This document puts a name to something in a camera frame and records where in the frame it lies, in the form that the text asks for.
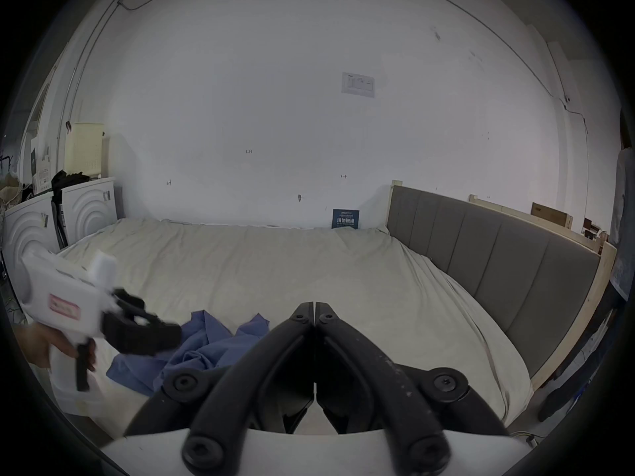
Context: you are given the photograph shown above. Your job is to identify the blue garment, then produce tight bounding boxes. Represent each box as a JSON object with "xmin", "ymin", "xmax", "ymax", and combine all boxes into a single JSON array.
[{"xmin": 106, "ymin": 309, "xmax": 271, "ymax": 398}]

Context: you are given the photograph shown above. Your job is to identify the white washing machine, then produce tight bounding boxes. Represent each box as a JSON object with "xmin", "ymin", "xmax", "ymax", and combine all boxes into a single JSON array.
[
  {"xmin": 1, "ymin": 195, "xmax": 63, "ymax": 286},
  {"xmin": 61, "ymin": 177, "xmax": 125, "ymax": 248}
]

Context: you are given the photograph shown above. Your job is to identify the brown carton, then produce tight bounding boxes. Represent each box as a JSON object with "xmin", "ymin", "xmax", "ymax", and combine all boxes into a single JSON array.
[{"xmin": 530, "ymin": 202, "xmax": 572, "ymax": 228}]

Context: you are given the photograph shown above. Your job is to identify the white paper notice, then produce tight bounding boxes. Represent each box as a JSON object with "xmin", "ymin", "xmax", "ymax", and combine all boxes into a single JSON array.
[{"xmin": 342, "ymin": 72, "xmax": 376, "ymax": 98}]

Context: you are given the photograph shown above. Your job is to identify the person's left hand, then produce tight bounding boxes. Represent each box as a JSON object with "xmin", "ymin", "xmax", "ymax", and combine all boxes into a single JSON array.
[{"xmin": 14, "ymin": 322, "xmax": 96, "ymax": 372}]

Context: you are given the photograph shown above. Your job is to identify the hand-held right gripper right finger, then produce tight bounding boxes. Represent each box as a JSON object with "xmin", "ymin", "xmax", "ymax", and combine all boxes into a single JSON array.
[{"xmin": 317, "ymin": 302, "xmax": 510, "ymax": 476}]

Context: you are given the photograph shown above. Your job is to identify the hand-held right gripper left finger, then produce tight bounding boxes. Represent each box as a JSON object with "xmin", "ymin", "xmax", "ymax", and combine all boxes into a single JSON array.
[{"xmin": 124, "ymin": 302, "xmax": 317, "ymax": 476}]

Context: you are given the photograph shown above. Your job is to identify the black bag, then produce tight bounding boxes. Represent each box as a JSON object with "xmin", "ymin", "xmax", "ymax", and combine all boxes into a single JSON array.
[{"xmin": 51, "ymin": 170, "xmax": 91, "ymax": 202}]

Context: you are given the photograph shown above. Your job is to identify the small blue sign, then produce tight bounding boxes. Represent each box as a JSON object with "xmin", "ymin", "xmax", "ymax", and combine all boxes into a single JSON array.
[{"xmin": 331, "ymin": 209, "xmax": 361, "ymax": 230}]

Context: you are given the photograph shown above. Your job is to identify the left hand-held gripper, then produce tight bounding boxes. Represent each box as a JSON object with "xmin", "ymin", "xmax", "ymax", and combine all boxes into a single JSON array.
[{"xmin": 19, "ymin": 245, "xmax": 183, "ymax": 415}]

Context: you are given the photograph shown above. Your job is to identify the bed with beige sheet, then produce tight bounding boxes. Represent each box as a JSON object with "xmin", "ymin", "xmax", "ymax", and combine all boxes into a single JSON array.
[{"xmin": 56, "ymin": 216, "xmax": 535, "ymax": 432}]

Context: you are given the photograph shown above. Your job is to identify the grey padded headboard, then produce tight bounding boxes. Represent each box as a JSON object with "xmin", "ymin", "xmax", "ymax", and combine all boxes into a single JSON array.
[{"xmin": 386, "ymin": 180, "xmax": 617, "ymax": 391}]

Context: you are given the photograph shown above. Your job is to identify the cream laundry basket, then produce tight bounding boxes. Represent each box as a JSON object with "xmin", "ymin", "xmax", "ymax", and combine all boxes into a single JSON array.
[{"xmin": 65, "ymin": 122, "xmax": 106, "ymax": 178}]

